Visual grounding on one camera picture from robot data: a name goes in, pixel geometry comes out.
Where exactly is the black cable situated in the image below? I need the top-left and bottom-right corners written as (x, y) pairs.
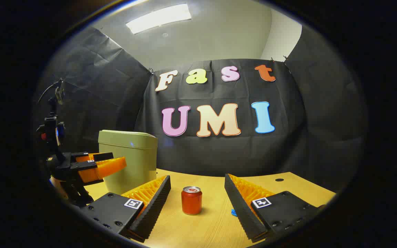
top-left (38, 81), bottom-right (61, 104)

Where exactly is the wooden desktop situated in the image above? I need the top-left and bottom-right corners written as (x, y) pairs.
top-left (61, 168), bottom-right (337, 248)

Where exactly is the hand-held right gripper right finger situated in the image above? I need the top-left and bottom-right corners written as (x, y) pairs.
top-left (224, 174), bottom-right (326, 243)

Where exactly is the green desktop garbage bin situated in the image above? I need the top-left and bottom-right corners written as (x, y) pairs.
top-left (98, 130), bottom-right (158, 195)

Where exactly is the ceiling light panel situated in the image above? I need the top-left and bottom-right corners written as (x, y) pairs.
top-left (125, 3), bottom-right (192, 35)

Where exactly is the red pop can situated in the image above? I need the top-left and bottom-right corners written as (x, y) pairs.
top-left (181, 186), bottom-right (203, 215)

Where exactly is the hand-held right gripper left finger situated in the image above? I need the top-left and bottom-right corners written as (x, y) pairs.
top-left (81, 175), bottom-right (171, 243)

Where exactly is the black backdrop cloth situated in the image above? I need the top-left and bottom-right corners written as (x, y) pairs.
top-left (35, 26), bottom-right (368, 193)

